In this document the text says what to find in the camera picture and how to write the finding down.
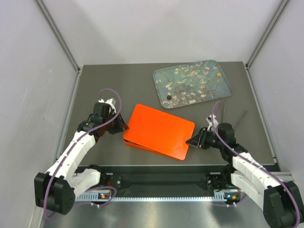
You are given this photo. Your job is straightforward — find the floral blue tray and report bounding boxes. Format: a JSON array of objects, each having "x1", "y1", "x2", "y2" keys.
[{"x1": 152, "y1": 60, "x2": 233, "y2": 109}]

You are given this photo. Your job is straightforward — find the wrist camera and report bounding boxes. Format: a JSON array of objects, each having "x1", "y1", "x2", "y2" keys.
[
  {"x1": 206, "y1": 114, "x2": 218, "y2": 132},
  {"x1": 93, "y1": 98, "x2": 117, "y2": 117}
]

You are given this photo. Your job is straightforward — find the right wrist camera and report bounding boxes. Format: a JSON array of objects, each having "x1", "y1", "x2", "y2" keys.
[{"x1": 206, "y1": 114, "x2": 218, "y2": 132}]

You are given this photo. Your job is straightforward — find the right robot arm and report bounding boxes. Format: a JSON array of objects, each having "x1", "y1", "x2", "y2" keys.
[{"x1": 186, "y1": 123, "x2": 304, "y2": 228}]

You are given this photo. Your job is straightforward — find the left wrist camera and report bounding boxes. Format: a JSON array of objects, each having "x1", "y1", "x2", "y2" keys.
[{"x1": 93, "y1": 98, "x2": 117, "y2": 117}]

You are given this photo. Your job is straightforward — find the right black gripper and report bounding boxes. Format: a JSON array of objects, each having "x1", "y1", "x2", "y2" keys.
[{"x1": 186, "y1": 126, "x2": 224, "y2": 149}]

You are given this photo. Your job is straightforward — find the orange box lid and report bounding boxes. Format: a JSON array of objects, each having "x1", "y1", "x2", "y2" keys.
[{"x1": 123, "y1": 104, "x2": 195, "y2": 161}]

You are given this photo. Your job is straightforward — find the orange chocolate box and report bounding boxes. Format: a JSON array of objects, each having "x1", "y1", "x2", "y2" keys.
[{"x1": 124, "y1": 140, "x2": 165, "y2": 156}]

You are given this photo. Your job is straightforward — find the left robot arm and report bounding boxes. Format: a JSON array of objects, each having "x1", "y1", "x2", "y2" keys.
[{"x1": 34, "y1": 112, "x2": 128, "y2": 218}]

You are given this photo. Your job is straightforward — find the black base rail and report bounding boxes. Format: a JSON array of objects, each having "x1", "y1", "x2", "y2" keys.
[{"x1": 88, "y1": 165, "x2": 237, "y2": 198}]

